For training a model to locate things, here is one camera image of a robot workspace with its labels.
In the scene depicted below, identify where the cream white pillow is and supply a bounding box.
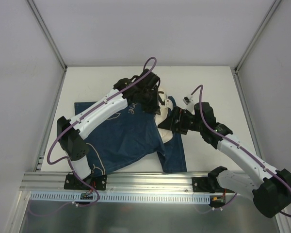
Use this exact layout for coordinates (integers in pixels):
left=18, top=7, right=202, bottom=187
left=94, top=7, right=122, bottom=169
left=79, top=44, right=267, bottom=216
left=155, top=86, right=178, bottom=144

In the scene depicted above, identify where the blue whale pillowcase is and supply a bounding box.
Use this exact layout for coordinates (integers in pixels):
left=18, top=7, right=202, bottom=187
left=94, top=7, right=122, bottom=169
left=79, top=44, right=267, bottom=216
left=85, top=103, right=187, bottom=176

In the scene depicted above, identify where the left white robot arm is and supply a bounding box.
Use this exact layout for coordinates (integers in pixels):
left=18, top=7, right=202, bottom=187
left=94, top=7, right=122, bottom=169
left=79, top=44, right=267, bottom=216
left=57, top=69, right=161, bottom=189

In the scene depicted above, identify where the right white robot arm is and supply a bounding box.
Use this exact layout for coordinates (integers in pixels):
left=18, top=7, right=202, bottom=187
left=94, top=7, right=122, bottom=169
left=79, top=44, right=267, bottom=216
left=158, top=102, right=291, bottom=218

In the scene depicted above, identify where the aluminium mounting rail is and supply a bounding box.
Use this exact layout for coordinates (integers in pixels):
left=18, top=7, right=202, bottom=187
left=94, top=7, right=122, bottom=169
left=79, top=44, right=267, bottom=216
left=19, top=155, right=243, bottom=195

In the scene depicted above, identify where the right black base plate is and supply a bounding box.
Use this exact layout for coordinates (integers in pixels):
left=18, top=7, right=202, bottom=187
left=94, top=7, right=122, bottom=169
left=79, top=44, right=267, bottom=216
left=192, top=177, right=234, bottom=193

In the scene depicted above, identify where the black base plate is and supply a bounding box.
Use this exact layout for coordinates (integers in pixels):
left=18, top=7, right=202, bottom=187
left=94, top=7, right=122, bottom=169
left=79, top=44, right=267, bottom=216
left=64, top=173, right=107, bottom=191
left=192, top=177, right=234, bottom=193

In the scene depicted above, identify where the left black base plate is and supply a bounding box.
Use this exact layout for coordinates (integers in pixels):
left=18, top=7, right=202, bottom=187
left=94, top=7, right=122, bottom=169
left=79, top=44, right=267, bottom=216
left=64, top=173, right=107, bottom=191

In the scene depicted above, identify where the right aluminium frame post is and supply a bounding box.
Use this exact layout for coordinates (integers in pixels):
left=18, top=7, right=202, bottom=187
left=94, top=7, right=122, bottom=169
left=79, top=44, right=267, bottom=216
left=233, top=0, right=283, bottom=73

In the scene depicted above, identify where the aluminium frame post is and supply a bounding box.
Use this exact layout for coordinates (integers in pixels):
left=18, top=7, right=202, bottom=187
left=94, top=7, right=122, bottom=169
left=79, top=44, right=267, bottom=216
left=25, top=0, right=67, bottom=72
left=233, top=0, right=283, bottom=73

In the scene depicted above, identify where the white slotted cable duct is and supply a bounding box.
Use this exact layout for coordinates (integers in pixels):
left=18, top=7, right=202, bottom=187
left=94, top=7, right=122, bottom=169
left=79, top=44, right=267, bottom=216
left=30, top=191, right=210, bottom=205

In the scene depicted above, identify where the left aluminium frame post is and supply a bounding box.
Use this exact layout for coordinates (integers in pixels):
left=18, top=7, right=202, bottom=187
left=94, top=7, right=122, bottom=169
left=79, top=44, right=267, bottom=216
left=25, top=0, right=67, bottom=72

